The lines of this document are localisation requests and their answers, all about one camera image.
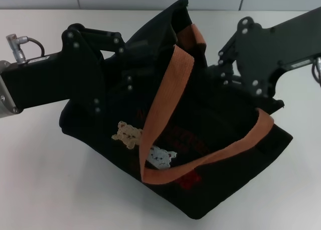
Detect black food bag orange straps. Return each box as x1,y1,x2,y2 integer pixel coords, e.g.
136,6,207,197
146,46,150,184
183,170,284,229
59,0,293,212

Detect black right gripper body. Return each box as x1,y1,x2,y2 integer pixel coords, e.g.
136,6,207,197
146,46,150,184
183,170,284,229
233,8,321,95

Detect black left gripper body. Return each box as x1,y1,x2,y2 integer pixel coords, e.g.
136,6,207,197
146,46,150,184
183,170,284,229
0,24,106,115

